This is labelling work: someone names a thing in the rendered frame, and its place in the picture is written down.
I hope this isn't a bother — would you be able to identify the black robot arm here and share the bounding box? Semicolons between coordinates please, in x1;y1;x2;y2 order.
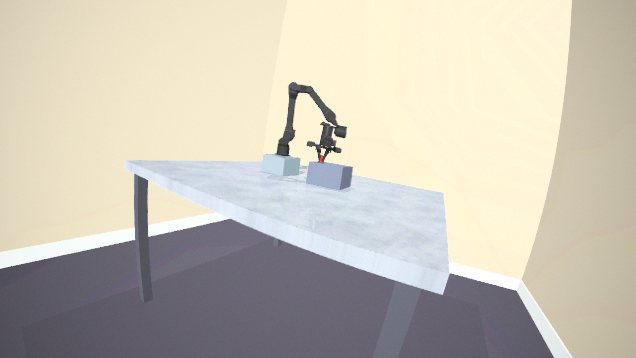
275;82;348;156

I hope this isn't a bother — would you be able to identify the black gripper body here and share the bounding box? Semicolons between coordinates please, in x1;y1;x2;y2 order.
306;133;342;153

